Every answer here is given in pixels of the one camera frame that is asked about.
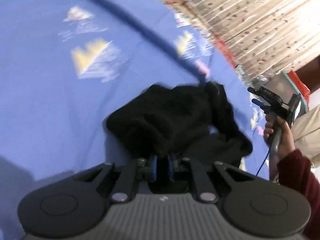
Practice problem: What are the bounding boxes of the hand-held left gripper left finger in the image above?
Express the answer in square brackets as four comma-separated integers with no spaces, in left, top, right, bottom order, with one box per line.
[72,155,158,204]

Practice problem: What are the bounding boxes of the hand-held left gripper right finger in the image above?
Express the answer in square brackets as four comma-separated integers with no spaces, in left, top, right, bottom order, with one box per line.
[167,154,255,204]

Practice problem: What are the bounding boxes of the black pants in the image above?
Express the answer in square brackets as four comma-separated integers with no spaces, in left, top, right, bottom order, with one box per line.
[105,81,253,167]

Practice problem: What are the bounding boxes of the person's right forearm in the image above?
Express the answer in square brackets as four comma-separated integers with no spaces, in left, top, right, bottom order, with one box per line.
[276,149,320,240]

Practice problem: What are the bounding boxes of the person's right hand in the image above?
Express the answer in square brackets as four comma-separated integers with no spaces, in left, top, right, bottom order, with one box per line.
[263,113,297,161]

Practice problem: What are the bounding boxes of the clear plastic box green rim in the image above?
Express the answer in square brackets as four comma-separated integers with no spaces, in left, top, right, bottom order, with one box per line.
[270,70,312,113]

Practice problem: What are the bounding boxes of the beige cloth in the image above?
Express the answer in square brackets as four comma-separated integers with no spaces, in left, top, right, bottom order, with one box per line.
[291,104,320,167]

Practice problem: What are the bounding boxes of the beige floral curtain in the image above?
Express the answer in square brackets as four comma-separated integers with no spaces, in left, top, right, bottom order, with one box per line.
[175,0,320,79]

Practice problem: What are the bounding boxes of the blue printed bed sheet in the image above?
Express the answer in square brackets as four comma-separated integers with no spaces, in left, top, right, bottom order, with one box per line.
[0,0,272,183]

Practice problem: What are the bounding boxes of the blue cable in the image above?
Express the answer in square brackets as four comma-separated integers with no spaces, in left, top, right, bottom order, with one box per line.
[255,144,272,177]

